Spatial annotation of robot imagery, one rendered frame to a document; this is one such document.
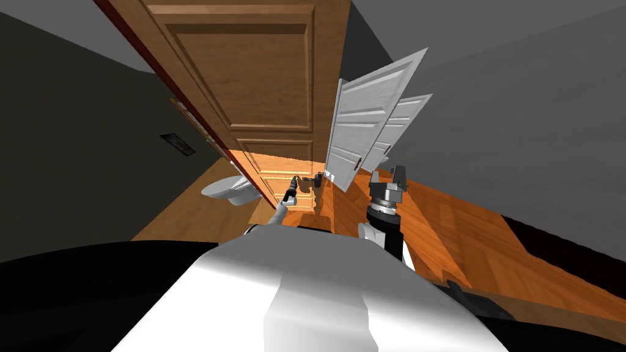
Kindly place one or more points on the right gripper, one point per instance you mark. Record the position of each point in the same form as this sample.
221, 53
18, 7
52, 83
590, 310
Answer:
384, 190

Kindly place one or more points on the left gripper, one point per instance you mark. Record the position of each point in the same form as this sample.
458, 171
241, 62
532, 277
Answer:
292, 188

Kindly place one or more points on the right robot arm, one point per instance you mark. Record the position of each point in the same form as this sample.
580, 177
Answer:
386, 230

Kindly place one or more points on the white panelled door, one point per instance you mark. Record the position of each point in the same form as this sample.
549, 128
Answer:
362, 117
398, 129

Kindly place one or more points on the white toilet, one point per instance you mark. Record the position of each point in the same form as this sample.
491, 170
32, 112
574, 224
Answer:
227, 190

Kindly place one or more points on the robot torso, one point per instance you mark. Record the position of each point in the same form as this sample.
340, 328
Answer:
313, 293

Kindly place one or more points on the brown wooden door leaf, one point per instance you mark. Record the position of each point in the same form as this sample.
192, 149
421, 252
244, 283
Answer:
244, 73

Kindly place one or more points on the dark framed wall picture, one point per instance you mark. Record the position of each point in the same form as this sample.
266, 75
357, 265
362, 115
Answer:
177, 144

